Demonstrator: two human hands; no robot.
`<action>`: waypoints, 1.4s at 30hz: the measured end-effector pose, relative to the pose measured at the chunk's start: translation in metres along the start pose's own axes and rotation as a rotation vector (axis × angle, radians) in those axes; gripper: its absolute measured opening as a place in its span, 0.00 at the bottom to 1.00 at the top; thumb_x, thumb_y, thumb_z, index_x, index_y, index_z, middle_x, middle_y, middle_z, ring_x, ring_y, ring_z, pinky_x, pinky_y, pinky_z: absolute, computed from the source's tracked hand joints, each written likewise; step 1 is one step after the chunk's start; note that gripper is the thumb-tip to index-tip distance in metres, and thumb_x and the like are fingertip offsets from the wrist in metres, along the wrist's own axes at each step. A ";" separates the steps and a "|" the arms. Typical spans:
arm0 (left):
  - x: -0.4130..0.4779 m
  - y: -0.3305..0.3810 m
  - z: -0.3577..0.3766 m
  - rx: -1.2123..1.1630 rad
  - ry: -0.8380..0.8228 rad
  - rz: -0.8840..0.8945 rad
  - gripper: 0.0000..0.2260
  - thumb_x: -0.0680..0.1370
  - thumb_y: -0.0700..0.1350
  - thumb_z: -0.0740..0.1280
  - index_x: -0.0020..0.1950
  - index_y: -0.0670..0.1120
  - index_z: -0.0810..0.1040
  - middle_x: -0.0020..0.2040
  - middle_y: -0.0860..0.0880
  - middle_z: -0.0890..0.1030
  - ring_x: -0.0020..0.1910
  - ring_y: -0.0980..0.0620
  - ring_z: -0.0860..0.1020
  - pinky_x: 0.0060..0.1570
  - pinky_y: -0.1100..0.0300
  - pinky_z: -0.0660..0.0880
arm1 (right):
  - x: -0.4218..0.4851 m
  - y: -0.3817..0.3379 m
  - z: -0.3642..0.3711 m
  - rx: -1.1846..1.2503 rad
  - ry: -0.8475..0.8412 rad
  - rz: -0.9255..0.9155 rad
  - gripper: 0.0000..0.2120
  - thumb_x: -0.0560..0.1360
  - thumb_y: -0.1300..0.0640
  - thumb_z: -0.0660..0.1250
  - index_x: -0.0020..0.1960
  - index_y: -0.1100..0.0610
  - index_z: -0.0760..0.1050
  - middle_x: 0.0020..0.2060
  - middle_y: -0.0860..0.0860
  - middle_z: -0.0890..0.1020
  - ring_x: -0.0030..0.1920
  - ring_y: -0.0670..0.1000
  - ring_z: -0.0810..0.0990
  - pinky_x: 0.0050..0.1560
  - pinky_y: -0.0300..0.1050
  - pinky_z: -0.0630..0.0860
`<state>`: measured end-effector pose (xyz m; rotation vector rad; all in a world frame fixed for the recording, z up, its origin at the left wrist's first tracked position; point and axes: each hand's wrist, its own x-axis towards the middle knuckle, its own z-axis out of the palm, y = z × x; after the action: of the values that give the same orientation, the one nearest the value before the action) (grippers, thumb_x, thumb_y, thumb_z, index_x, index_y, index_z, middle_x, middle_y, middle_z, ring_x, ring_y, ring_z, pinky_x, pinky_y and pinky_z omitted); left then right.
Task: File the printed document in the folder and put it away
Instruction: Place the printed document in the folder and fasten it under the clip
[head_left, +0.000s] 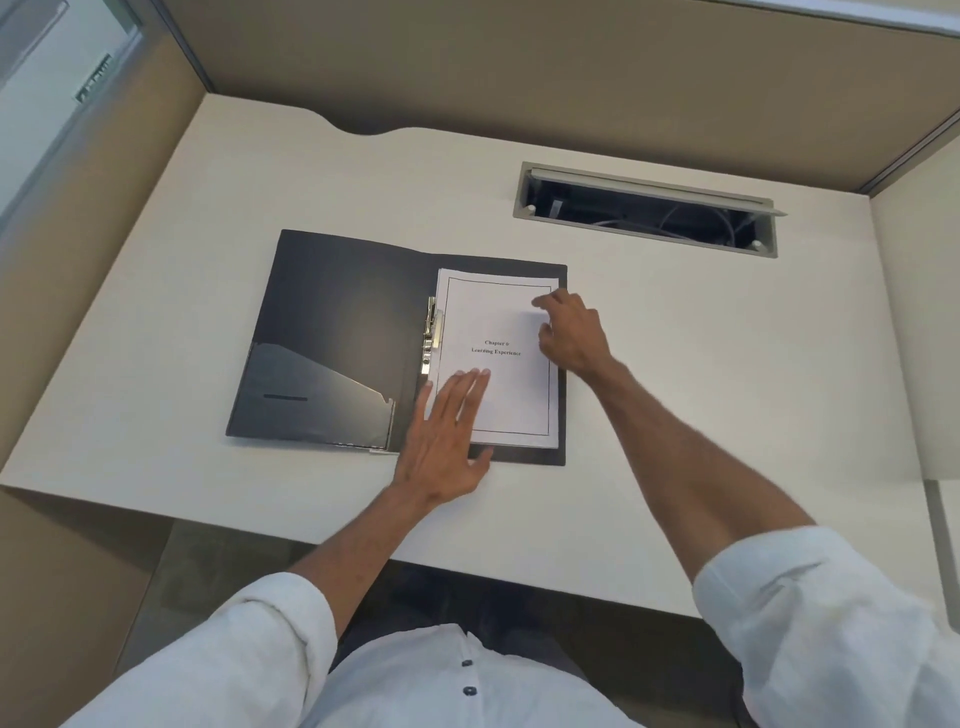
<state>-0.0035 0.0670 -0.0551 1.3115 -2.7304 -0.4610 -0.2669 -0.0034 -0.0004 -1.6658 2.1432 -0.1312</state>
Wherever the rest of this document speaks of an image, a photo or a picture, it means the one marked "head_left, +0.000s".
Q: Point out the person's left thumb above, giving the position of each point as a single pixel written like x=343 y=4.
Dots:
x=480 y=463

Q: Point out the person's right thumb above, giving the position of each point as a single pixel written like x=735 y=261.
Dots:
x=547 y=331

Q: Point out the person's left forearm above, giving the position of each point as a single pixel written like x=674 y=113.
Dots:
x=360 y=544

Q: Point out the small window sign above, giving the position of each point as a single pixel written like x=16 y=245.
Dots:
x=94 y=79

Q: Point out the grey partition post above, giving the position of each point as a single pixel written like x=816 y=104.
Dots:
x=911 y=154

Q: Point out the person's right hand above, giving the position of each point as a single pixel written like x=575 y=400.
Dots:
x=581 y=337

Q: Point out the person's left middle finger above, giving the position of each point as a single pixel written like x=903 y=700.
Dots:
x=461 y=401

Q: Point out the person's left hand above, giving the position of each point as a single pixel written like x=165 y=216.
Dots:
x=439 y=457

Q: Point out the metal folder clip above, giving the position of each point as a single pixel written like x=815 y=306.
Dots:
x=430 y=334

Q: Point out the black open file folder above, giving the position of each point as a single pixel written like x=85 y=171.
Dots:
x=337 y=337

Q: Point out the glass window pane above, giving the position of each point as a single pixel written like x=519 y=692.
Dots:
x=52 y=97

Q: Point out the white button shirt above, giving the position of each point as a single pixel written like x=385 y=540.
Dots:
x=825 y=637

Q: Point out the dark trousers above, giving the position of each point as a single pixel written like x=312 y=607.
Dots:
x=570 y=615

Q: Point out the person's left little finger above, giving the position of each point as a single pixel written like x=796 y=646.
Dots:
x=421 y=416

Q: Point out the white printed paper stack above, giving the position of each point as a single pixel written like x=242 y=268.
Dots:
x=499 y=322

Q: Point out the person's right forearm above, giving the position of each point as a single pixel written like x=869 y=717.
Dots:
x=690 y=465

